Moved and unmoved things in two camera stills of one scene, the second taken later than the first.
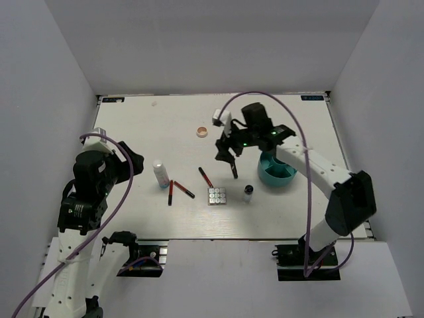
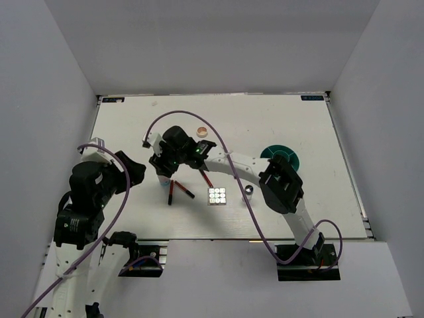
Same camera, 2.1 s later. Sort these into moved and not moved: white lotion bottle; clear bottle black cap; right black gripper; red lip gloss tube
Moved: right black gripper
Not moved: clear bottle black cap; white lotion bottle; red lip gloss tube
